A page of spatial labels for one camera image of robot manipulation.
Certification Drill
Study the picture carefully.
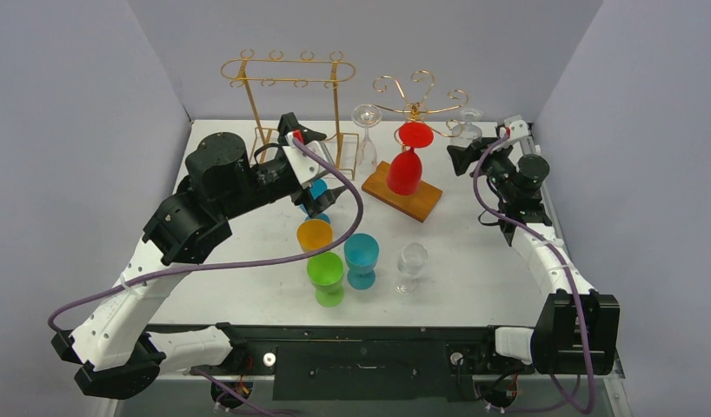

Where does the clear glass tumbler goblet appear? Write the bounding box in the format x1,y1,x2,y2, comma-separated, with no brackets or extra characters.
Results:
450,108,483,148

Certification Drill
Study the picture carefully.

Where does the red plastic goblet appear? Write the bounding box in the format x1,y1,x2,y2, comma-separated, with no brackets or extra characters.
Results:
386,122,434,195

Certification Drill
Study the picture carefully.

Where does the teal plastic goblet front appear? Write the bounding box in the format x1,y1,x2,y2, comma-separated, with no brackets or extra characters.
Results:
343,233,380,290

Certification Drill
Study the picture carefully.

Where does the clear wine glass amber tint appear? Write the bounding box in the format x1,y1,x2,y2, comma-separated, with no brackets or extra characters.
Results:
351,103,382,177

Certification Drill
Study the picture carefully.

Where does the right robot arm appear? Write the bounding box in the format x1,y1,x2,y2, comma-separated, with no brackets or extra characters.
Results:
447,139,621,375

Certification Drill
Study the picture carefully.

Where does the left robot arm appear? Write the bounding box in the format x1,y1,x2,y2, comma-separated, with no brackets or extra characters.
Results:
51,113,338,400

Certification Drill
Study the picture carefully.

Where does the gold tree rack wooden base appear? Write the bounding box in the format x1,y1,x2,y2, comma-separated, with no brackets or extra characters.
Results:
361,70,470,224

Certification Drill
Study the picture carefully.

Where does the clear wine glass front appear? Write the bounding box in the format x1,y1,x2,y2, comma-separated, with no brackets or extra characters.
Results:
395,242,429,295

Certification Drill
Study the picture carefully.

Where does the blue plastic goblet rear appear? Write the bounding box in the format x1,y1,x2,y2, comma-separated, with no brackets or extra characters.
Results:
309,179,330,224

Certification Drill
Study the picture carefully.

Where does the orange plastic goblet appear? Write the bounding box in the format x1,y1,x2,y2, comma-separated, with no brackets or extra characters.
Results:
296,219,333,257

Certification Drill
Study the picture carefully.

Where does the green plastic goblet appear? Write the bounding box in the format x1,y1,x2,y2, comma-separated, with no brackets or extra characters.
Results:
306,252,344,308

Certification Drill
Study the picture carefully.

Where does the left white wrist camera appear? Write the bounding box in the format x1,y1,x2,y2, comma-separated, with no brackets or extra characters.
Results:
283,128,335,189

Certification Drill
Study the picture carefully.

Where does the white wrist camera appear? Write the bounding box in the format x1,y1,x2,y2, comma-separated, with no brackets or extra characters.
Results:
497,115,531,149
283,128,335,189

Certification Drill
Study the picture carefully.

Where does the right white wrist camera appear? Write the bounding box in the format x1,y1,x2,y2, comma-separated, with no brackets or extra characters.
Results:
497,115,531,149

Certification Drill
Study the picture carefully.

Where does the gold rectangular wire glass rack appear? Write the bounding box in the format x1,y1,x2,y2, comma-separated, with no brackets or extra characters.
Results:
220,49,361,180

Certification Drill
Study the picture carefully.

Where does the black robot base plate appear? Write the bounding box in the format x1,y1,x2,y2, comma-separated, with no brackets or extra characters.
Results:
201,326,534,401

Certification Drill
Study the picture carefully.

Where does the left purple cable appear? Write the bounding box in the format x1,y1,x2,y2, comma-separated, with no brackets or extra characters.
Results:
47,137,365,417

